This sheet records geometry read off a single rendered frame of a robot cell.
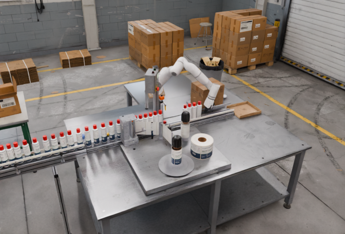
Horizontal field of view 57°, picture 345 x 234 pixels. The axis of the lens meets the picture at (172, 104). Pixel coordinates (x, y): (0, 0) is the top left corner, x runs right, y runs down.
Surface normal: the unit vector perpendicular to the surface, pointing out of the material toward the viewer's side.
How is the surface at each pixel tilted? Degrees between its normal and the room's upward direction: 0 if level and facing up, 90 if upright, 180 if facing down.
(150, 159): 0
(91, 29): 90
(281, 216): 0
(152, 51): 90
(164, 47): 88
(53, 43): 90
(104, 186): 0
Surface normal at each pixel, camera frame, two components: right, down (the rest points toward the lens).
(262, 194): 0.00, -0.88
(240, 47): 0.48, 0.39
